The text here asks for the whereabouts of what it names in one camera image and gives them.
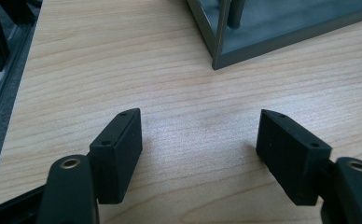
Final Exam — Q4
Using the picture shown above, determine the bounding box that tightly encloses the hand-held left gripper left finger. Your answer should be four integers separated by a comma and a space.
36, 107, 144, 224

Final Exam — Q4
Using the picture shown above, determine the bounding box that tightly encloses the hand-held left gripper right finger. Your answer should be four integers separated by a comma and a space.
256, 108, 362, 224

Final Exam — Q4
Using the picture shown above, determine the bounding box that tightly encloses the grey metal rack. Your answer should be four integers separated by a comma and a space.
187, 0, 362, 71

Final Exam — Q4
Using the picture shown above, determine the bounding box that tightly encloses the black metal frame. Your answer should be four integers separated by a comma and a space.
0, 0, 44, 150

